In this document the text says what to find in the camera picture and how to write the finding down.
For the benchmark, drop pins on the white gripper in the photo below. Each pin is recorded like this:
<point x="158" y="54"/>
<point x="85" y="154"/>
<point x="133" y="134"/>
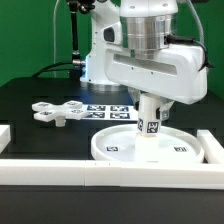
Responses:
<point x="172" y="73"/>

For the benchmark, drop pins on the white round table top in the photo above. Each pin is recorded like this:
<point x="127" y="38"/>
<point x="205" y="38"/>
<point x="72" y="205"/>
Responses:
<point x="126" y="143"/>

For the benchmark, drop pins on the white cross-shaped table base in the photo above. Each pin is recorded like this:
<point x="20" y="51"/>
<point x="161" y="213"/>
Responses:
<point x="46" y="112"/>

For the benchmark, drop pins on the white fiducial marker sheet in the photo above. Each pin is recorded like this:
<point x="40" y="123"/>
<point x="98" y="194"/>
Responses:
<point x="111" y="112"/>

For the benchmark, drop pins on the white right fence piece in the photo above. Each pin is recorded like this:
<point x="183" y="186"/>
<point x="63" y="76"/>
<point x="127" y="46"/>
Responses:
<point x="214" y="152"/>

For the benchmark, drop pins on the white fence piece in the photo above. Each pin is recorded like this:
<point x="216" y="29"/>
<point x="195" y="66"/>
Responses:
<point x="214" y="152"/>
<point x="5" y="136"/>

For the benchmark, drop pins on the white left fence piece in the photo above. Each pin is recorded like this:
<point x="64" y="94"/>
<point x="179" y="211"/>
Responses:
<point x="5" y="136"/>

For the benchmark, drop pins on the white front fence rail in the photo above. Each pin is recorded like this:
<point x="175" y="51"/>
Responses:
<point x="105" y="173"/>

